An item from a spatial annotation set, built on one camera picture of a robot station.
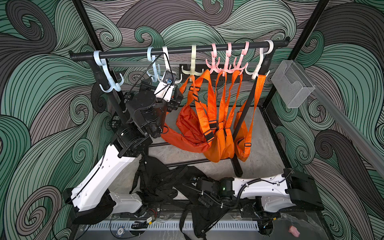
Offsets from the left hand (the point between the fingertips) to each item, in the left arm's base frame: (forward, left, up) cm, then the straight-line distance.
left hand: (160, 80), depth 51 cm
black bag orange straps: (-34, -17, -54) cm, 66 cm away
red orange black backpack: (+48, -19, -49) cm, 71 cm away
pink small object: (-39, -58, -53) cm, 88 cm away
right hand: (-24, -18, -54) cm, 62 cm away
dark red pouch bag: (+2, -10, -36) cm, 37 cm away
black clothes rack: (-8, -40, -55) cm, 68 cm away
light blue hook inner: (+39, +11, -23) cm, 47 cm away
